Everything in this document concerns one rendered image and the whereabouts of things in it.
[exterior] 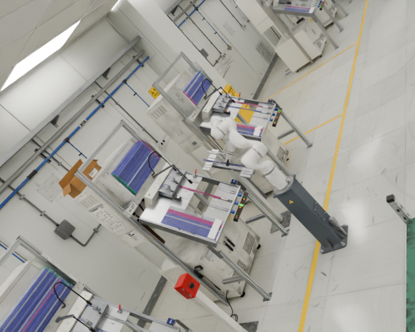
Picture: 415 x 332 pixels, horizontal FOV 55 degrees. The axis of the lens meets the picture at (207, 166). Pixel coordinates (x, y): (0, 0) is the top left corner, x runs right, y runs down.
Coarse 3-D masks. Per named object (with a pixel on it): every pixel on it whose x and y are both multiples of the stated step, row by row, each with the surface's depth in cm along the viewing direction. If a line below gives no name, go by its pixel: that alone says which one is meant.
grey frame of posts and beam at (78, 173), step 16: (128, 128) 377; (80, 176) 325; (96, 192) 331; (144, 192) 357; (176, 256) 358; (224, 256) 328; (192, 272) 364; (240, 272) 334; (208, 288) 370; (256, 288) 340
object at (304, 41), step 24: (240, 0) 697; (264, 0) 681; (288, 0) 714; (312, 0) 712; (264, 24) 710; (312, 24) 731; (336, 24) 735; (288, 48) 724; (312, 48) 708; (336, 48) 689
